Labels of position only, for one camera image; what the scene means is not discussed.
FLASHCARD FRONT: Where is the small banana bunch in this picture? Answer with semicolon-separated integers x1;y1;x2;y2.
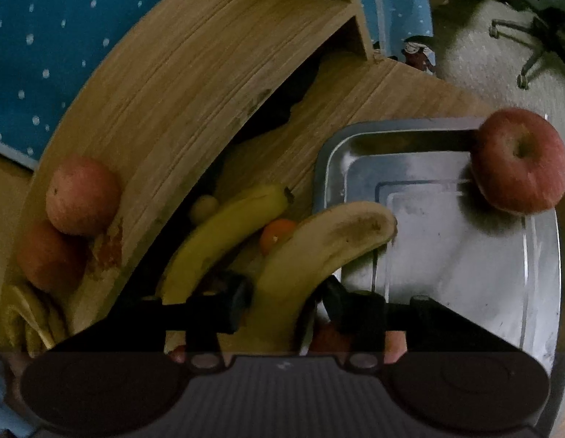
66;219;125;336

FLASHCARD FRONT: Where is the small plain tangerine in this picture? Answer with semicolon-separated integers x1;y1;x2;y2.
259;219;299;257

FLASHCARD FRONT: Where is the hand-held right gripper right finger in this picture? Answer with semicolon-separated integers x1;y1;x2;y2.
321;278;529;370

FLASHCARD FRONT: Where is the office chair base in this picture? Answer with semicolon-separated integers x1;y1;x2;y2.
487;0;565;91

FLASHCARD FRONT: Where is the small yellowish round fruit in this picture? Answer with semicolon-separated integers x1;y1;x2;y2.
189;195;220;222

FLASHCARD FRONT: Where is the metal tray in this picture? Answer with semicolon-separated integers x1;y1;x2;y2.
301;116;563;425

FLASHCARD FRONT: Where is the spotted ripe banana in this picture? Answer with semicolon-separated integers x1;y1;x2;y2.
248;201;398;357

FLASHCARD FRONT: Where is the yellowish fruit pile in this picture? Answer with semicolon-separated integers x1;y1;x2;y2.
0;283;69;359

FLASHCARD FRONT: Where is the dark red apple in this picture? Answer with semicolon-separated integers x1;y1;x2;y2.
471;107;565;215

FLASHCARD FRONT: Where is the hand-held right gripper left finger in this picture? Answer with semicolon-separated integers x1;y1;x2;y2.
50;276;256;370

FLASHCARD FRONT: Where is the wooden shelf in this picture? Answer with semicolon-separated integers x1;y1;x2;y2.
0;0;383;357

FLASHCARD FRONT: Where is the yellow banana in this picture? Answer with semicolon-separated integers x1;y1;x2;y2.
155;184;296;306

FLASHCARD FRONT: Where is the blue dotted cloth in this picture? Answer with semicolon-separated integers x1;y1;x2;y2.
0;0;436;172

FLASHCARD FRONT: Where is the light blue cloth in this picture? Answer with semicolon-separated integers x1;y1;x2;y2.
0;353;37;438

